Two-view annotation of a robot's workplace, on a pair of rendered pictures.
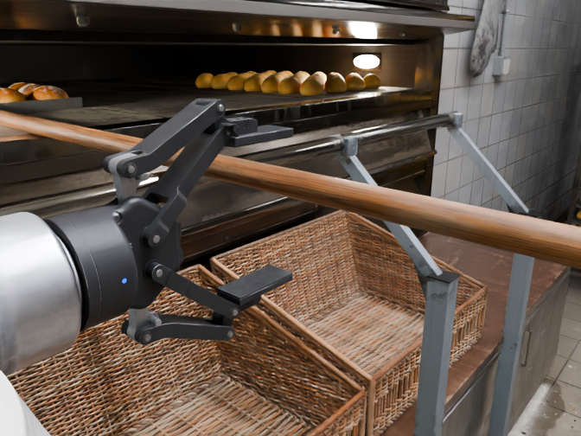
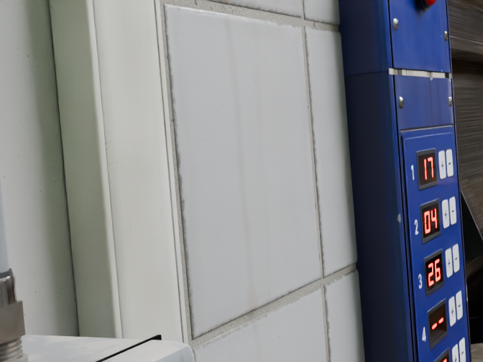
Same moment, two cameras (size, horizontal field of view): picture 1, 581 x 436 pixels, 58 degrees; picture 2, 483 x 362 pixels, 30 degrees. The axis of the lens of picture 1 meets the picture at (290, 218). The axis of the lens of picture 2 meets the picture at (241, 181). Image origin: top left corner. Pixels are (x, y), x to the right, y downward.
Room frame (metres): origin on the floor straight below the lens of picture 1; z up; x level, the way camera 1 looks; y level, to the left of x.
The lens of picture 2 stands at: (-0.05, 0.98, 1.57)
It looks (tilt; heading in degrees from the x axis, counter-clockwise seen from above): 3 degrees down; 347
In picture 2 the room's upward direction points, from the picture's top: 5 degrees counter-clockwise
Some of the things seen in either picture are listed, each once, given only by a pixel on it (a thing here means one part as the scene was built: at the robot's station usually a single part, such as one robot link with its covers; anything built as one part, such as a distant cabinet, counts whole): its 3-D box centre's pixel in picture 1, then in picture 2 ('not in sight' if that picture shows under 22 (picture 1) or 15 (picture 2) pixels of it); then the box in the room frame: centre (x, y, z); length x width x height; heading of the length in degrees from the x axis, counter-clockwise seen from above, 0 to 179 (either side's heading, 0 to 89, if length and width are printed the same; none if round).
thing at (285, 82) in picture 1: (289, 80); not in sight; (2.09, 0.01, 1.21); 0.61 x 0.48 x 0.06; 49
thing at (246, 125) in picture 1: (228, 116); not in sight; (0.41, 0.05, 1.28); 0.05 x 0.01 x 0.03; 139
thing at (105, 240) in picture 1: (119, 256); not in sight; (0.33, 0.12, 1.19); 0.09 x 0.07 x 0.08; 139
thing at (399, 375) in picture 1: (354, 299); not in sight; (1.20, -0.16, 0.72); 0.56 x 0.49 x 0.28; 138
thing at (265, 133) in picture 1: (252, 135); not in sight; (0.43, 0.03, 1.26); 0.07 x 0.03 x 0.01; 139
